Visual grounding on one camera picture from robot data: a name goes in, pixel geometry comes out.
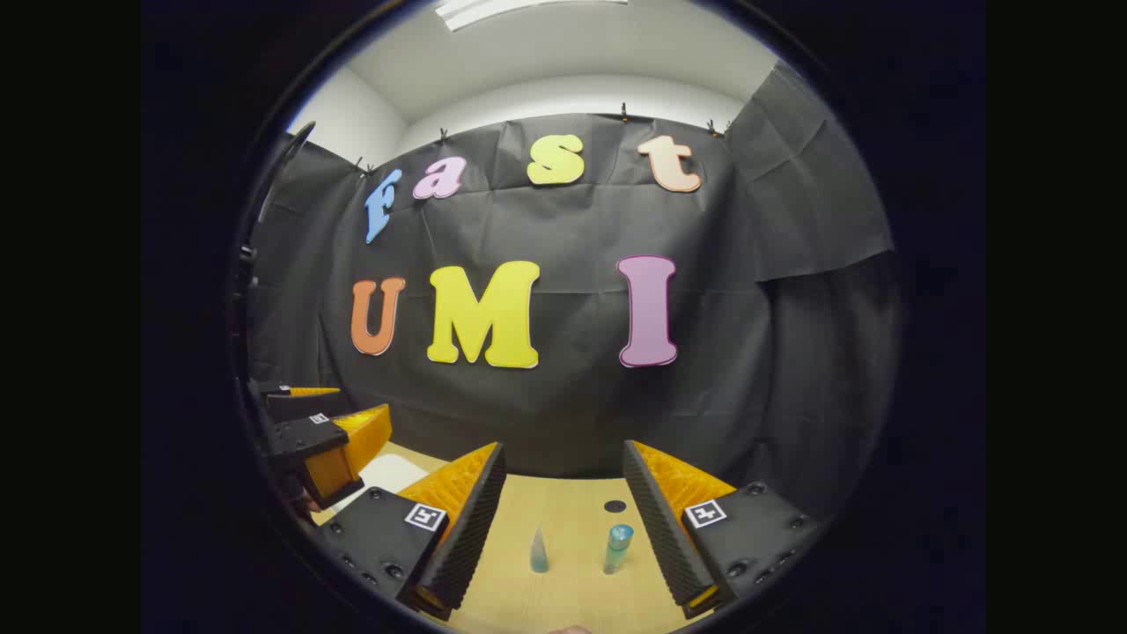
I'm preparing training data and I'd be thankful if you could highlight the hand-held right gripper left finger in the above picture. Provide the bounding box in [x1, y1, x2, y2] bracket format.
[315, 440, 509, 622]

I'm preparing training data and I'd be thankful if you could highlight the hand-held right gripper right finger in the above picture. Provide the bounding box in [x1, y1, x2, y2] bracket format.
[622, 439, 826, 621]

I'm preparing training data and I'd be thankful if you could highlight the green bottle with blue cap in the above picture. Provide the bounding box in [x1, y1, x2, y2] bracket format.
[603, 523, 635, 576]

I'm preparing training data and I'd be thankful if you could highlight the white suitcase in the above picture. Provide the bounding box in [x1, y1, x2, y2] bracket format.
[339, 451, 432, 516]

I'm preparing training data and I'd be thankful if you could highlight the black backdrop cloth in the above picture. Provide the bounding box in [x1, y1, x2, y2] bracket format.
[247, 62, 903, 520]

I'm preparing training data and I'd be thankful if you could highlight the ceiling light panel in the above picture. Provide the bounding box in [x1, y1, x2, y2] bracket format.
[436, 0, 630, 33]

